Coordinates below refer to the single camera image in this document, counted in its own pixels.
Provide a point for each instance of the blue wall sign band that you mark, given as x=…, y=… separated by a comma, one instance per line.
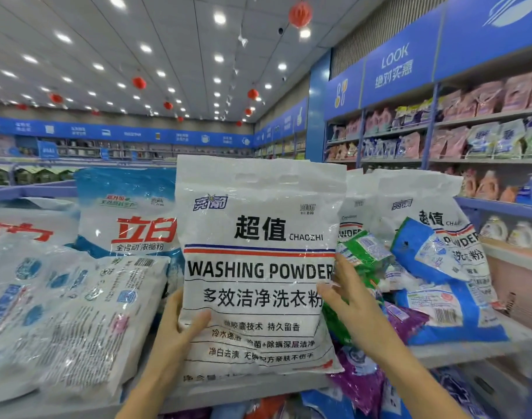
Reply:
x=117, y=132

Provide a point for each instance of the person's right forearm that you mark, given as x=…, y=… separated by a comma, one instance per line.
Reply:
x=419, y=388

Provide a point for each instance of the person's right hand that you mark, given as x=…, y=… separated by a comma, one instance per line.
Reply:
x=366, y=323

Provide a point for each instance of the blue pillar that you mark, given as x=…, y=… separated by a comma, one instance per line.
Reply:
x=318, y=109

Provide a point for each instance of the white ceiling spotlight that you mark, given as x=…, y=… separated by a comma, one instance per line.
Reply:
x=242, y=39

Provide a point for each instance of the small blue hanging sign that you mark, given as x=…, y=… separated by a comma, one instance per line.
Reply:
x=47, y=150

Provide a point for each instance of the blue wall shelving unit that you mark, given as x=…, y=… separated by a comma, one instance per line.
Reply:
x=397, y=56

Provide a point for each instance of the rows of round ceiling lights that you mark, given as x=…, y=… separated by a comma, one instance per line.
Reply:
x=116, y=1

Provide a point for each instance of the grey metal shelf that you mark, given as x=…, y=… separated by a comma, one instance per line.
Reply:
x=493, y=336

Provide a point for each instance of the rows of small red lanterns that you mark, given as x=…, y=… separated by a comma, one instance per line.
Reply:
x=139, y=83

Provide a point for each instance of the large red paper lantern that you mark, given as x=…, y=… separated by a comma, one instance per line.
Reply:
x=301, y=13

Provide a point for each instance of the wall shelf of detergent bottles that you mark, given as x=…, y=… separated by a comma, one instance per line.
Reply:
x=484, y=139

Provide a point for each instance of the person's left hand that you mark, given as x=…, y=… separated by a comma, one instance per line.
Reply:
x=174, y=349

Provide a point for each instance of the purple lavender detergent bag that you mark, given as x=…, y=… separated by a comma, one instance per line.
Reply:
x=406, y=320

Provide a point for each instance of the row of green boxes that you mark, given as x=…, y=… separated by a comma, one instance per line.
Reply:
x=26, y=174

